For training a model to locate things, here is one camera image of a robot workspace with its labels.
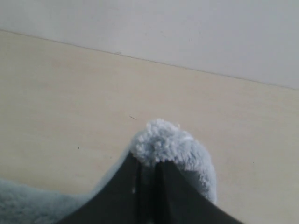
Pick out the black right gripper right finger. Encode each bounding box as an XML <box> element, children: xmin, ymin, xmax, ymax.
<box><xmin>154</xmin><ymin>161</ymin><xmax>241</xmax><ymax>224</ymax></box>

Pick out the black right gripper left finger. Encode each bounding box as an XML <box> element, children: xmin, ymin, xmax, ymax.
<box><xmin>59</xmin><ymin>154</ymin><xmax>140</xmax><ymax>224</ymax></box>

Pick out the light blue terry towel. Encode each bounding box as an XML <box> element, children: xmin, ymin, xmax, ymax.
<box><xmin>0</xmin><ymin>119</ymin><xmax>217</xmax><ymax>224</ymax></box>

